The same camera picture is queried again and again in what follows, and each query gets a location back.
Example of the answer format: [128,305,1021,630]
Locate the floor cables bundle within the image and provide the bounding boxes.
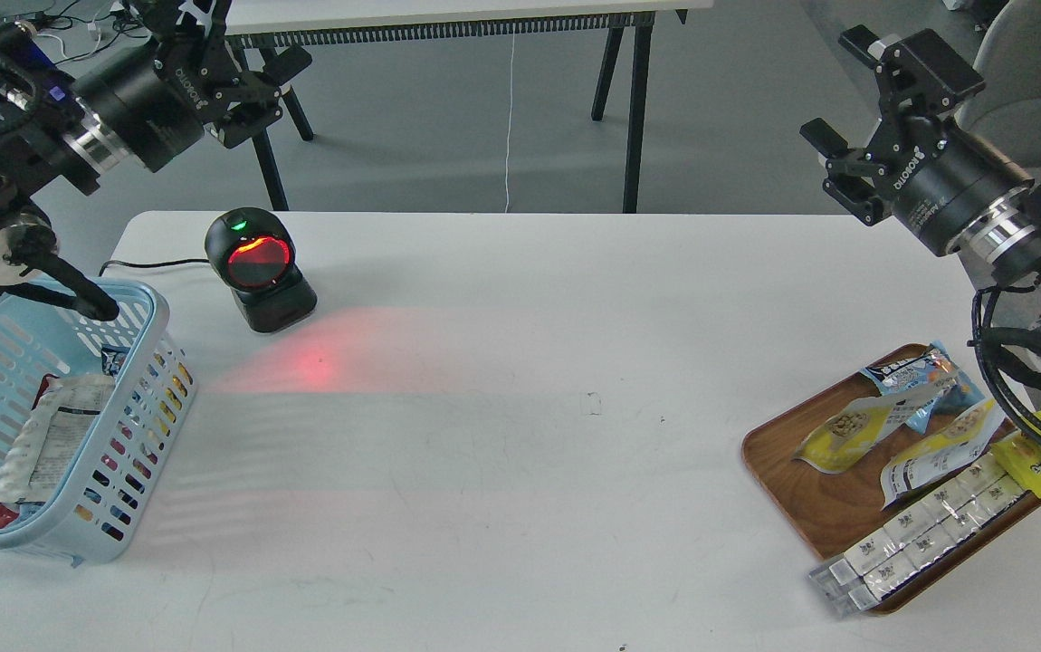
[0,0,155,64]

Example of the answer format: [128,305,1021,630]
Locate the white background table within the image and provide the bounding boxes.
[225,1,712,212]

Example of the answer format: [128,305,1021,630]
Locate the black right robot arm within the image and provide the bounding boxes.
[799,25,1041,446]

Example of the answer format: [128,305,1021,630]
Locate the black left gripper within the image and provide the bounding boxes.
[77,1,312,172]

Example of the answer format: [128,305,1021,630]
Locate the clear boxed white snacks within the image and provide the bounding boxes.
[807,453,1031,618]

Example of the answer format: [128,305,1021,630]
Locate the black barcode scanner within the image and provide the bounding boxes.
[205,207,318,333]

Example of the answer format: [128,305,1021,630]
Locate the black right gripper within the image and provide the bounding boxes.
[799,24,1036,257]

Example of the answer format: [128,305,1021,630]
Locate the yellow nut snack pouch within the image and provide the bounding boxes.
[794,396,925,475]

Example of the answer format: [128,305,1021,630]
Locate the white snack packet in basket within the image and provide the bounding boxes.
[0,374,116,503]

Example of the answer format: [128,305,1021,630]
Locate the blue snack bag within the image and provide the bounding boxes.
[859,341,984,434]

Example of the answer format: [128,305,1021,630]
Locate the yellow white snack pouch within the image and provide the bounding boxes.
[880,398,1005,508]

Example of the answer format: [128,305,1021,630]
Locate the black scanner cable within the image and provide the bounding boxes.
[100,259,210,276]

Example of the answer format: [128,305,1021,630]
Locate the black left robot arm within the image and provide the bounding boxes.
[0,1,312,321]

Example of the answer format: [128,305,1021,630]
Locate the light blue plastic basket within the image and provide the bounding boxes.
[0,278,197,565]

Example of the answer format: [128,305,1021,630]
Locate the brown wooden tray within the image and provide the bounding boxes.
[741,374,1041,615]

